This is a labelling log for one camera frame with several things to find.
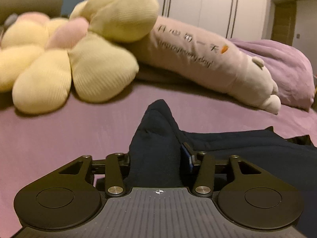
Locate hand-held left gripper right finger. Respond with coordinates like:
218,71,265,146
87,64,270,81
180,142,266,197

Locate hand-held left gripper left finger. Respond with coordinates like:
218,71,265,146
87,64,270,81
53,152,132,197

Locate dark navy zip jacket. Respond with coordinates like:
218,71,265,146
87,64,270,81
126,99,317,219

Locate long pink plush pillow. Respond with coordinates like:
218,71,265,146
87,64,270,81
129,16,282,115

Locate cream flower plush cushion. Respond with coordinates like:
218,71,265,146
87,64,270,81
0,0,160,115

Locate purple duvet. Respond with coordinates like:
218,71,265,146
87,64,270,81
228,38,316,112

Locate white wardrobe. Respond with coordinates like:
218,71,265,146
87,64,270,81
84,0,273,40

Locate pink plush toy grey feet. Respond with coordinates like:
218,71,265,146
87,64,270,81
2,12,50,28

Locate olive padded headboard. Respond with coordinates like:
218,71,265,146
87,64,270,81
0,0,64,26

